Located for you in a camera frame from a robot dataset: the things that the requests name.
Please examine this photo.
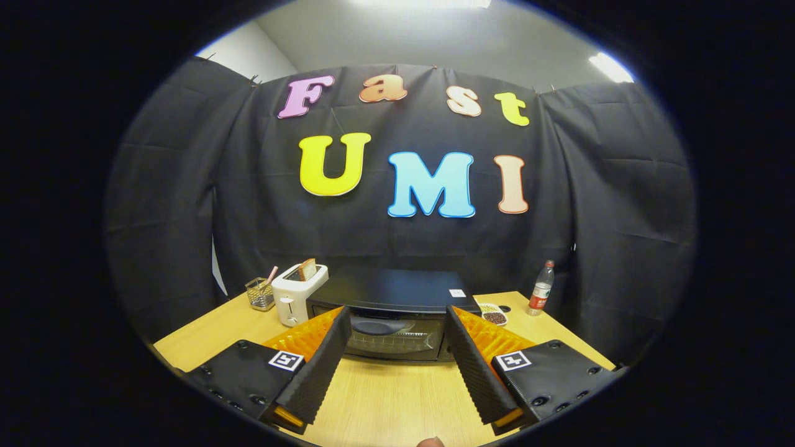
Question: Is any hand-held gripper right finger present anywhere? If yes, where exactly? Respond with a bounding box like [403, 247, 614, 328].
[445, 305, 622, 436]

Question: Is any wire mesh holder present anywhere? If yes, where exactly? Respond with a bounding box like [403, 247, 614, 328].
[245, 277, 276, 312]

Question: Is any black toaster oven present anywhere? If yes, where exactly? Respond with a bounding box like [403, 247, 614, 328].
[306, 269, 482, 363]

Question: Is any white divided dish with beans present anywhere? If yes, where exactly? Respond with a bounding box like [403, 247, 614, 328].
[477, 302, 509, 328]

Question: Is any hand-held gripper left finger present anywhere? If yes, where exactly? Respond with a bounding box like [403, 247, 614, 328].
[177, 305, 352, 435]

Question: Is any clear water bottle red label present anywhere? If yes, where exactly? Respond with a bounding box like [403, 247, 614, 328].
[528, 260, 555, 316]

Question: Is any large ceiling light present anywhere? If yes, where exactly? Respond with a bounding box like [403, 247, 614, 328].
[348, 0, 493, 9]

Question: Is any small ceiling light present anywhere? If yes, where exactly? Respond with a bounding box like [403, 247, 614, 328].
[589, 53, 635, 84]

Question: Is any white pop-up toaster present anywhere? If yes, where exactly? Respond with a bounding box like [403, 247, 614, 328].
[271, 263, 329, 328]

